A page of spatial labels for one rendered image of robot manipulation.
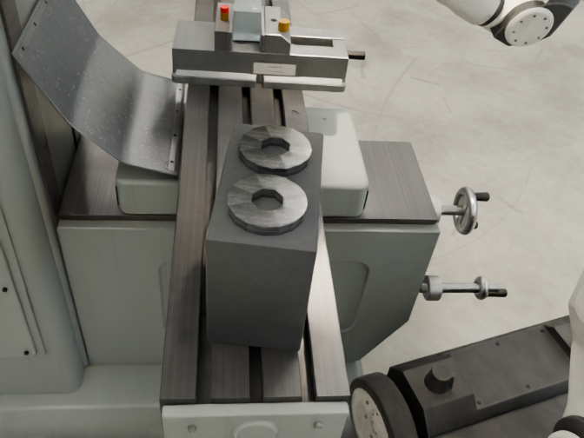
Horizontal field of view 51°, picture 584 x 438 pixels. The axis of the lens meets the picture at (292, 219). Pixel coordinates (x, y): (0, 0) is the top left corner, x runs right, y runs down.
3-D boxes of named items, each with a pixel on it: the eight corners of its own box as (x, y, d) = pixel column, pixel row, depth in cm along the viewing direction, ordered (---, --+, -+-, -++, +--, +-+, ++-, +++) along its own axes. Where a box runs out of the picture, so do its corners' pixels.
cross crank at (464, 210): (467, 212, 155) (482, 176, 147) (481, 245, 147) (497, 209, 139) (408, 211, 153) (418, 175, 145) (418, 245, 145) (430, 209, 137)
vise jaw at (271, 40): (288, 25, 127) (289, 7, 125) (289, 55, 118) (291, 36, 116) (259, 23, 127) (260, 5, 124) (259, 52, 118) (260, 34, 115)
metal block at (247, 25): (259, 27, 124) (261, -2, 120) (259, 42, 120) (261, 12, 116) (234, 25, 124) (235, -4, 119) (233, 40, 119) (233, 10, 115)
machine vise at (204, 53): (338, 56, 134) (346, 8, 127) (345, 92, 123) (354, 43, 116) (178, 46, 131) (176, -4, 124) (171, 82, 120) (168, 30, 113)
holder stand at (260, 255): (309, 231, 93) (326, 123, 80) (301, 353, 77) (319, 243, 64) (230, 222, 93) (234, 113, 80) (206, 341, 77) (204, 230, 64)
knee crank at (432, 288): (500, 286, 150) (508, 270, 146) (508, 305, 146) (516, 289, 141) (414, 286, 147) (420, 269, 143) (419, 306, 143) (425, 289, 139)
